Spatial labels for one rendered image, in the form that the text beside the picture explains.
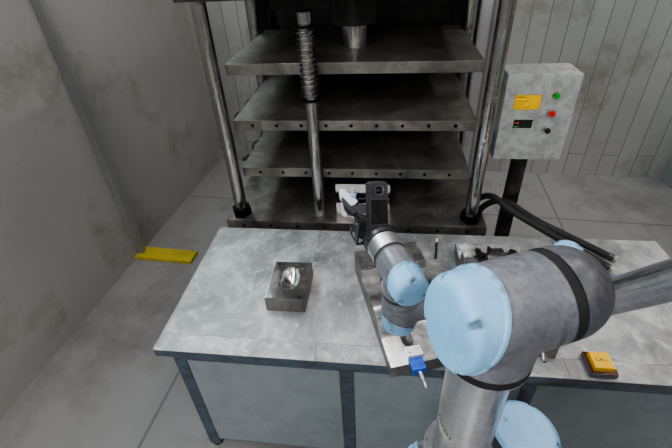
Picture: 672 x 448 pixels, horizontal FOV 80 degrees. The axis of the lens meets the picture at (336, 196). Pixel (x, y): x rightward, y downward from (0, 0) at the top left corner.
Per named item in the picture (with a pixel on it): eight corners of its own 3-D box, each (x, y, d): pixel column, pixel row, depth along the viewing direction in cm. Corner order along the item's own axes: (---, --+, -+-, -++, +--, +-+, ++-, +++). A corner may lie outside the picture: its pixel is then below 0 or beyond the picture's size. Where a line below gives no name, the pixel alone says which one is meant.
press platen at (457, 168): (468, 179, 191) (469, 170, 188) (243, 176, 203) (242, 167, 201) (448, 118, 252) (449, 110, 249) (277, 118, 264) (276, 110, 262)
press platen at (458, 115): (475, 131, 177) (477, 120, 174) (234, 130, 190) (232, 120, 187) (453, 78, 238) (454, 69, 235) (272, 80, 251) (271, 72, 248)
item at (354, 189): (389, 213, 206) (390, 184, 196) (336, 212, 209) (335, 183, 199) (389, 165, 247) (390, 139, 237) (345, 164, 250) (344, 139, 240)
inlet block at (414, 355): (433, 391, 122) (435, 381, 119) (418, 394, 122) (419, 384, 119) (418, 354, 133) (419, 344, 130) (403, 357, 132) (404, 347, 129)
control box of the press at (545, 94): (514, 317, 244) (588, 76, 162) (463, 315, 247) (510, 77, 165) (505, 290, 262) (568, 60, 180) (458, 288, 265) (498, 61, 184)
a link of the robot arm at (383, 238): (376, 243, 81) (412, 239, 84) (368, 230, 85) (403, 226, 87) (371, 271, 85) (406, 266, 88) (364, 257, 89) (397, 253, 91)
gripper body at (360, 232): (347, 230, 99) (363, 262, 89) (351, 201, 95) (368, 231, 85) (376, 227, 101) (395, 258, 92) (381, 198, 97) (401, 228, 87)
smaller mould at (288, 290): (305, 312, 153) (303, 300, 149) (266, 310, 155) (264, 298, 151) (313, 275, 170) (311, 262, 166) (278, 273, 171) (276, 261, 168)
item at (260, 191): (485, 237, 196) (487, 227, 193) (228, 228, 211) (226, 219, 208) (459, 155, 265) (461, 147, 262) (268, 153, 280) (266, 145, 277)
